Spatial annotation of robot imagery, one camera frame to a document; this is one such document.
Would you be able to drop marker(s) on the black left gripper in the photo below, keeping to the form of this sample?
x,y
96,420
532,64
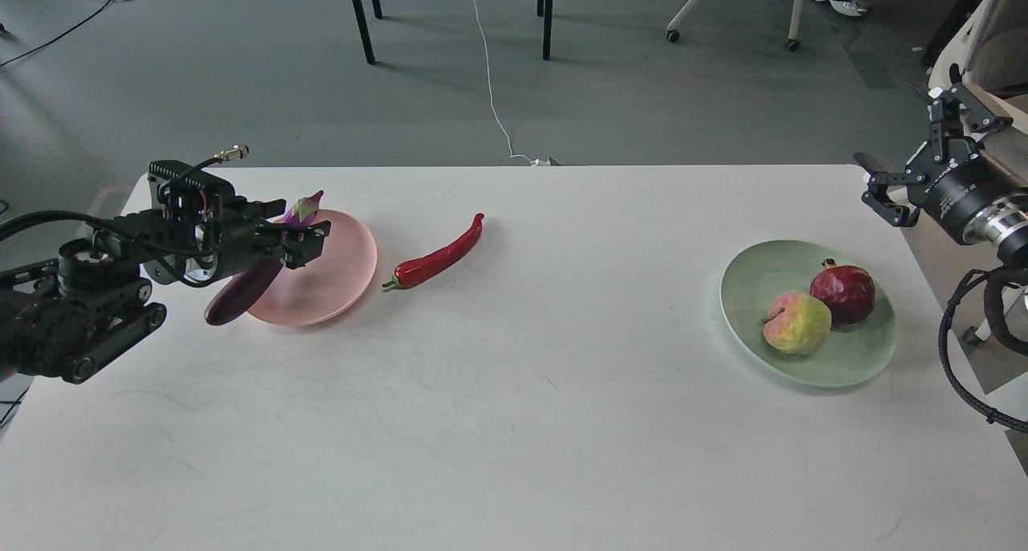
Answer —
x,y
234,237

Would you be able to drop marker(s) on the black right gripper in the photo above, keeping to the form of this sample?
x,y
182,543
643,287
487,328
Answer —
x,y
971,195

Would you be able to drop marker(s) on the purple eggplant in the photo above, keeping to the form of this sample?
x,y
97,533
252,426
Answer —
x,y
245,289

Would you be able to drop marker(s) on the red pomegranate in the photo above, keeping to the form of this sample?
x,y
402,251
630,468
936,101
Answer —
x,y
848,291

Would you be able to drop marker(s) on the yellow pink apple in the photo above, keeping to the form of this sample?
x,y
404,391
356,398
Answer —
x,y
796,323

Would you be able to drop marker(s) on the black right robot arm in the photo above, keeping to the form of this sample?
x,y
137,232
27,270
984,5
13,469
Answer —
x,y
969,281

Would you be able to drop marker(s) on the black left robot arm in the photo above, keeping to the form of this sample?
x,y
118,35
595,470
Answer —
x,y
70,316

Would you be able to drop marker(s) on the pink plate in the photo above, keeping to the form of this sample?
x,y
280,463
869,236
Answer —
x,y
327,286

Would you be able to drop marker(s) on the white chair at right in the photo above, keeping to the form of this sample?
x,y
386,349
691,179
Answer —
x,y
990,51

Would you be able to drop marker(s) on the red chili pepper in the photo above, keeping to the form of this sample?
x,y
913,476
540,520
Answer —
x,y
413,272

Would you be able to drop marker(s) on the white shoe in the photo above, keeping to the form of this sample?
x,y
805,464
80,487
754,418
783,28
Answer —
x,y
851,9

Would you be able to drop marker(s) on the green plate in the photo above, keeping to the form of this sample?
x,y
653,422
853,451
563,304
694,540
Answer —
x,y
851,355

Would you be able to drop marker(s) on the black table legs left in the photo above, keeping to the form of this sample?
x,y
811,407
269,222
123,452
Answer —
x,y
361,19

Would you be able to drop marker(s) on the black table legs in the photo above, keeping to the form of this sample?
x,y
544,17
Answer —
x,y
361,19
544,10

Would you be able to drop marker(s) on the black table legs right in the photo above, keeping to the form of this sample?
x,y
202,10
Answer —
x,y
544,10

